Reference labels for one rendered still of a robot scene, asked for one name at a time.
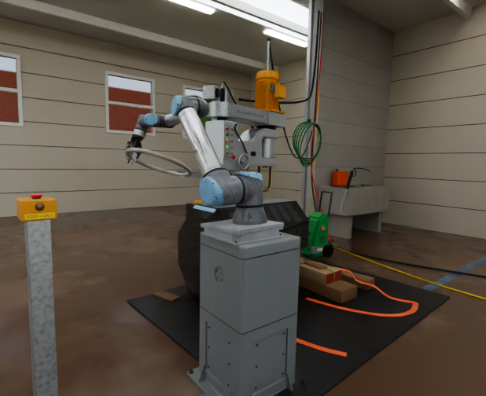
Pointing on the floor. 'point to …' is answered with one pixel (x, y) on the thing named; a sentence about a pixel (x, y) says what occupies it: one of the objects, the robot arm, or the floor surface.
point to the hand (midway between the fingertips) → (130, 163)
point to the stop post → (40, 291)
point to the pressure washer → (318, 233)
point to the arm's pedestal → (248, 317)
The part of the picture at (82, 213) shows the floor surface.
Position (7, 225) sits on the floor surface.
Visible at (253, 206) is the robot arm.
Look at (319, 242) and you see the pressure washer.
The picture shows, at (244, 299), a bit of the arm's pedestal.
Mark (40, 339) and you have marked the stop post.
